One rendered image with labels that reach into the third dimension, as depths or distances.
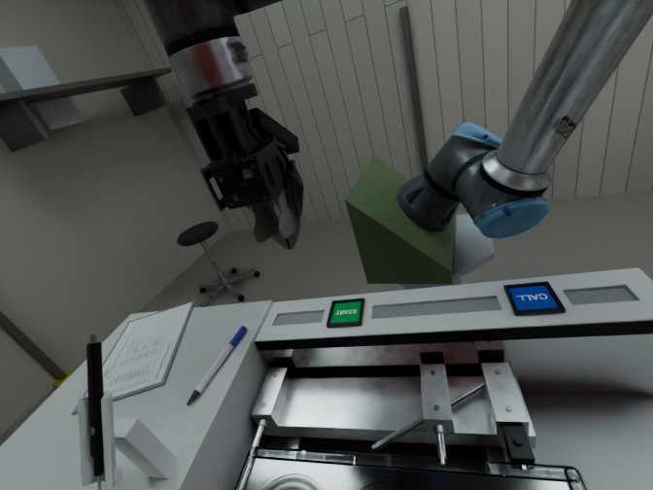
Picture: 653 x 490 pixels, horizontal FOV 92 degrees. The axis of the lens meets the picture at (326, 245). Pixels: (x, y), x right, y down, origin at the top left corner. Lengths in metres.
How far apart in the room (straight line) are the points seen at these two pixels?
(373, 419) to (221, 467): 0.21
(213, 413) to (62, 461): 0.21
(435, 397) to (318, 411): 0.17
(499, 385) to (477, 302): 0.11
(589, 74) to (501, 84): 2.05
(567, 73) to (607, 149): 2.31
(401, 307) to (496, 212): 0.24
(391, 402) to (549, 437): 0.20
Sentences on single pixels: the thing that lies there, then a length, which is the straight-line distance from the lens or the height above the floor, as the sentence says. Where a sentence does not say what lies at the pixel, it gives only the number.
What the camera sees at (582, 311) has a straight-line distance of 0.51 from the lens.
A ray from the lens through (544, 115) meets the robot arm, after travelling 0.57.
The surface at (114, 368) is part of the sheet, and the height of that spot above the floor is 0.97.
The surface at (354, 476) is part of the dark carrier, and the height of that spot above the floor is 0.90.
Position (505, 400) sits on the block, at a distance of 0.47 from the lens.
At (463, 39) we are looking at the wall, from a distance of 2.56.
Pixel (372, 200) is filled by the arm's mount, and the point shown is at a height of 1.01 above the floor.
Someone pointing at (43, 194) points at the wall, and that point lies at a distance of 2.89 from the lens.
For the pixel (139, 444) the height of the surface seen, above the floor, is 1.03.
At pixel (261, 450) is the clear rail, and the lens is 0.50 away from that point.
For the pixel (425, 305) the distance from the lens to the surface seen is 0.51.
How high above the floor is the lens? 1.30
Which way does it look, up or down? 28 degrees down
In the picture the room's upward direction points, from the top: 18 degrees counter-clockwise
